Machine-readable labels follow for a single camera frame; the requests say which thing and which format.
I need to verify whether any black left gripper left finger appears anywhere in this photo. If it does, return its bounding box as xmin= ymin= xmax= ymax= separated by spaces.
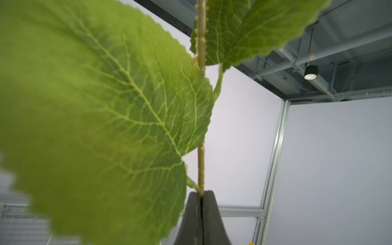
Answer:
xmin=174 ymin=192 xmax=202 ymax=245

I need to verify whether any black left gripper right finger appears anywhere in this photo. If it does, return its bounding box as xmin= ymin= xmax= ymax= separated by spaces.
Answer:
xmin=202 ymin=190 xmax=231 ymax=245

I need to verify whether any white wire wall shelf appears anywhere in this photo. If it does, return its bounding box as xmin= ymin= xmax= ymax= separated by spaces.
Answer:
xmin=1 ymin=203 xmax=38 ymax=219

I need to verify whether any black ceiling spot lamp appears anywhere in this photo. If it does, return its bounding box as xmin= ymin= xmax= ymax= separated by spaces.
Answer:
xmin=304 ymin=65 xmax=319 ymax=81

